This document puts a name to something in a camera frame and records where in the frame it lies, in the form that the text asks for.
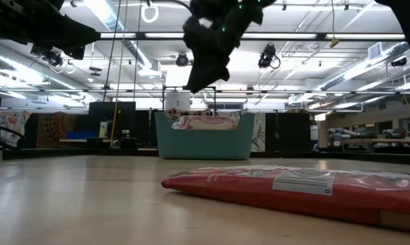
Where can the black overhead beam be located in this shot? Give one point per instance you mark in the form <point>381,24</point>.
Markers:
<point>293,35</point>

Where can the white box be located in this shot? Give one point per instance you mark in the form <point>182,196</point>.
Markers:
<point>177,101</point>

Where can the round black ceiling camera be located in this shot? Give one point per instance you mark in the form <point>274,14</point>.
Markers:
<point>182,60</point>

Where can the floral patterned cushion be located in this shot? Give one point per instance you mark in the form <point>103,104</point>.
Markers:
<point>171,114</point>

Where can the black ceiling camera cluster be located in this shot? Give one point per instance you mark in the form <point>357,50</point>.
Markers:
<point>53,58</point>

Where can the red popcorn bag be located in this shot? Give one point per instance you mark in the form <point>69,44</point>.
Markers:
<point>245,190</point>
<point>208,123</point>

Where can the black cabinet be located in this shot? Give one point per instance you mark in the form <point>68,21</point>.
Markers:
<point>288,132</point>

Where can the orange patterned tapestry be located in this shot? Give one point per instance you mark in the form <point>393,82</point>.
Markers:
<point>55,129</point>

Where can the white floral cloth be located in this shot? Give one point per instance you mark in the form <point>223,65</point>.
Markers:
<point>11,122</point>

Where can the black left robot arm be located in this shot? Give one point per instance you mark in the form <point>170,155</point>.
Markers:
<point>28,24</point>

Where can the white floral panel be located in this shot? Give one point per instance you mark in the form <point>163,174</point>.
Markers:
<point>259,132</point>

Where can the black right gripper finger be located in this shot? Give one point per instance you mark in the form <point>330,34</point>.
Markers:
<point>204,78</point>

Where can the teal plastic basket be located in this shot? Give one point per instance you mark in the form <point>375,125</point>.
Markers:
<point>204,144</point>

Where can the blue bin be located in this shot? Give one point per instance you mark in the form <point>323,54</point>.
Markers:
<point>80,135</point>

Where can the small black ceiling camera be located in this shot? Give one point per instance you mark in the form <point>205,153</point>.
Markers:
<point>399,62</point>

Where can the wooden background table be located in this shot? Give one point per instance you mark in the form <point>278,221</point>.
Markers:
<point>391,140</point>

